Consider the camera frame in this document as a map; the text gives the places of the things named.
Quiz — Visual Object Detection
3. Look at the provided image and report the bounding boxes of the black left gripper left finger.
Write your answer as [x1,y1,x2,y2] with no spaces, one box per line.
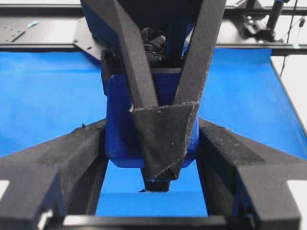
[0,120,108,230]

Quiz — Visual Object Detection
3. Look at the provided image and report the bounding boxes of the blue table cloth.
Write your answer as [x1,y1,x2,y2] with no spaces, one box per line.
[0,48,307,216]

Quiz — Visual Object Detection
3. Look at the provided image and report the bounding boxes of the black aluminium frame rail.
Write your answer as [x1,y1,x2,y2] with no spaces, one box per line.
[0,4,307,56]

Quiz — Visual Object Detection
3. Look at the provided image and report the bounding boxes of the blue block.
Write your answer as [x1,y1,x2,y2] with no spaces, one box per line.
[105,73,200,168]

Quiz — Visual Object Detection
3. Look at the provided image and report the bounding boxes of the black stand with clamp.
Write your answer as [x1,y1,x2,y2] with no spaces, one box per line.
[241,0,289,42]

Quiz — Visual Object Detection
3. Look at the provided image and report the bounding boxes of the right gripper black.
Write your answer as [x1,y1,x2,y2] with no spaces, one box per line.
[81,0,225,192]

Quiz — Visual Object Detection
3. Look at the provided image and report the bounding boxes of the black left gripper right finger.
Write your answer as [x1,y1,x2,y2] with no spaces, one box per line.
[197,119,307,230]

